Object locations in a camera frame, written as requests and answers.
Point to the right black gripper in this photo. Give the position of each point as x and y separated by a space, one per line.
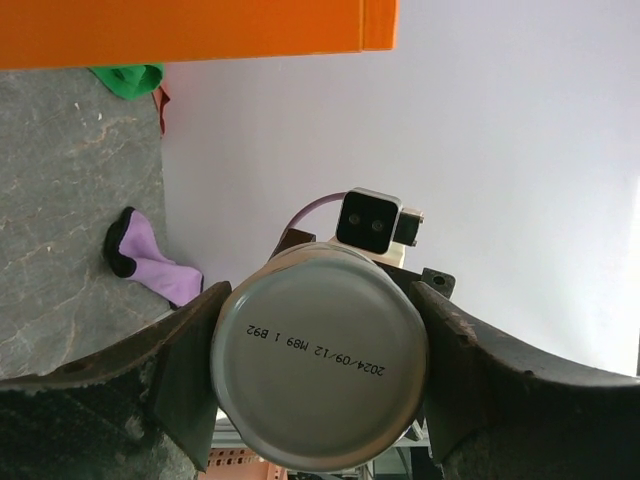
441 282

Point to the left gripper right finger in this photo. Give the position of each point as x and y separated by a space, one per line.
499 408

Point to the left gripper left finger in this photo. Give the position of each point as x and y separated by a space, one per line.
143 408

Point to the white lid small jar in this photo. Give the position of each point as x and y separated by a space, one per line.
319 359

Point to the purple cloth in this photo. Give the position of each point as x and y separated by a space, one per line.
132 253

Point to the red pink cloth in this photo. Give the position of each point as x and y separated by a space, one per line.
161 98

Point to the green cloth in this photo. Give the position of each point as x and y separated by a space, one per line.
130 81

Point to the orange wooden box cabinet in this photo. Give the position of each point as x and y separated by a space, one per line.
63 33

